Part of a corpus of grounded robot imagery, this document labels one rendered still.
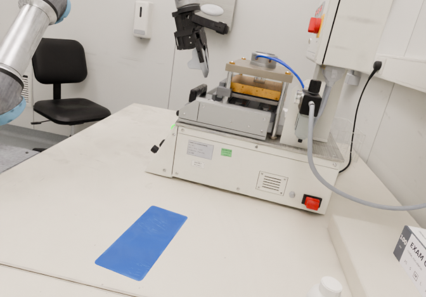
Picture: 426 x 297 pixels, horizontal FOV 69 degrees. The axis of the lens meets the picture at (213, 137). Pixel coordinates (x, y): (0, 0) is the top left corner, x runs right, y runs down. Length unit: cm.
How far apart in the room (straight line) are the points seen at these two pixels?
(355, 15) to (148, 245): 68
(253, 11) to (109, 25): 112
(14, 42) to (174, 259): 77
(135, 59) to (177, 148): 179
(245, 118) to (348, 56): 29
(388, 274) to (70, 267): 60
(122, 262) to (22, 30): 76
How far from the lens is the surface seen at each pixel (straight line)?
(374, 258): 77
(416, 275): 75
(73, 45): 269
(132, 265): 65
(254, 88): 88
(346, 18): 82
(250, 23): 244
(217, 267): 66
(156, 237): 71
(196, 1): 100
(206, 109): 85
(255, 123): 84
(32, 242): 72
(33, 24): 115
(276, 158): 85
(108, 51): 271
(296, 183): 88
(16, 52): 108
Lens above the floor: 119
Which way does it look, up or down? 19 degrees down
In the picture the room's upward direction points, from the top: 10 degrees clockwise
